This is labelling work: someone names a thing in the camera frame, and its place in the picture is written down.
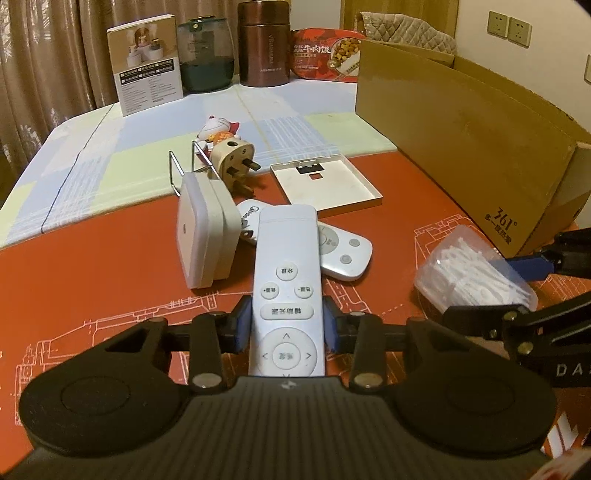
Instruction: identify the brown curtain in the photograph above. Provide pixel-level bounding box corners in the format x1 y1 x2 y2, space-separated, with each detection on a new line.
0 0 243 186

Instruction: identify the brown thermos flask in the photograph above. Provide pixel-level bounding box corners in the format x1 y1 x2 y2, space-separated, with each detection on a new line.
237 1 291 88

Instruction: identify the beige quilted cloth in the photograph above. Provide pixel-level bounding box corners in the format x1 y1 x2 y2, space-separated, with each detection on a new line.
353 11 459 56

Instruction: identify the checked tablecloth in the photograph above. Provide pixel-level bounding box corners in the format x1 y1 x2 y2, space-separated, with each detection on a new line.
0 76 399 251

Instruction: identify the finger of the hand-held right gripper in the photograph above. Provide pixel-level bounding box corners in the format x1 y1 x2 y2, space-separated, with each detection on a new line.
441 290 591 343
488 229 591 283

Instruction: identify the clear box of cotton swabs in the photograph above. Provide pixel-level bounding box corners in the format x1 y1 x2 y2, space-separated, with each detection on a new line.
413 225 539 315

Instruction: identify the beige plug adapter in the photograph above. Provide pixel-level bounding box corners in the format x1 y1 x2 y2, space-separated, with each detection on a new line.
211 140 260 196

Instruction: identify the green glass jar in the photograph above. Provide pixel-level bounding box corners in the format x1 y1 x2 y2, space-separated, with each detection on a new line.
177 16 234 94

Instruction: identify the red instant meal bowl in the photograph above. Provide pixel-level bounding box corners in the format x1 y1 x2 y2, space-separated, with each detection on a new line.
291 28 370 85

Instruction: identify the brown cardboard box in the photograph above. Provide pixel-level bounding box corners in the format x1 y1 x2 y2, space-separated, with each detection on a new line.
355 38 591 259

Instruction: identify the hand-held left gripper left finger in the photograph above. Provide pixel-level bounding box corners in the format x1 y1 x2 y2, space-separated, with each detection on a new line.
105 295 253 394

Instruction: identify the white product box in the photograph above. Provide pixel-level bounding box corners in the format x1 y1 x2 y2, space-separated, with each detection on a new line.
107 13 184 117

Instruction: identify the oval white remote control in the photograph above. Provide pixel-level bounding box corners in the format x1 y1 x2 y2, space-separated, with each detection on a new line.
236 199 374 282

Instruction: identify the long white remote control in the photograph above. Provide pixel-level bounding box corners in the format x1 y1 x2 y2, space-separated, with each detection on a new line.
248 205 327 378

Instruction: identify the orange printed mat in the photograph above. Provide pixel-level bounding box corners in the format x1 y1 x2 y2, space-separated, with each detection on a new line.
0 151 591 480

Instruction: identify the metal wire rack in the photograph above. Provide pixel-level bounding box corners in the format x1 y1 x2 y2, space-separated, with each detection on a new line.
167 138 219 196

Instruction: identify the cat figurine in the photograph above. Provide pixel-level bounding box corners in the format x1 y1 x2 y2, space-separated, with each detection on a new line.
197 114 243 160

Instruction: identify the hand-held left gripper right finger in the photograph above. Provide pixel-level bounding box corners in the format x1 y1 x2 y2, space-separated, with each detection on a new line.
322 295 468 393

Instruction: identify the white square plastic tray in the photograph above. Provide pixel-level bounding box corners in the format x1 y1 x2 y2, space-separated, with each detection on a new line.
270 154 384 219

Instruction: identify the white square plug-in device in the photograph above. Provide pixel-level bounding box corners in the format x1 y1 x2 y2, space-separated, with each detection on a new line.
175 172 243 291

